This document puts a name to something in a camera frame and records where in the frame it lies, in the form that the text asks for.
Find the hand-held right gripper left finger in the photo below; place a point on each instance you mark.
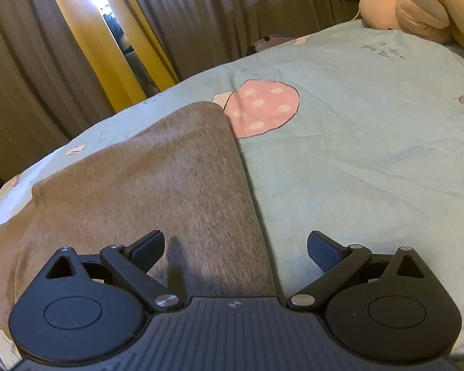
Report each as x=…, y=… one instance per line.
x=149, y=249

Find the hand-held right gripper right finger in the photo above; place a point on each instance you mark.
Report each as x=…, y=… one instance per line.
x=324, y=249

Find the grey pants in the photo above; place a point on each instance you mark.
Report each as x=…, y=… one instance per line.
x=150, y=185

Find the light blue printed bed sheet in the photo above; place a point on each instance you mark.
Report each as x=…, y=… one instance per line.
x=355, y=131

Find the yellow curtain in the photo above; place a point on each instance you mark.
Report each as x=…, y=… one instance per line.
x=89, y=34
x=156, y=62

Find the dark grey bag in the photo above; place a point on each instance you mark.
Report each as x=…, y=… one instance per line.
x=268, y=41

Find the grey curtain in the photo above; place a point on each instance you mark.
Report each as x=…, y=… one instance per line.
x=27, y=65
x=224, y=11

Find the pink plush toy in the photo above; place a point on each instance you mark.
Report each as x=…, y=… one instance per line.
x=410, y=11

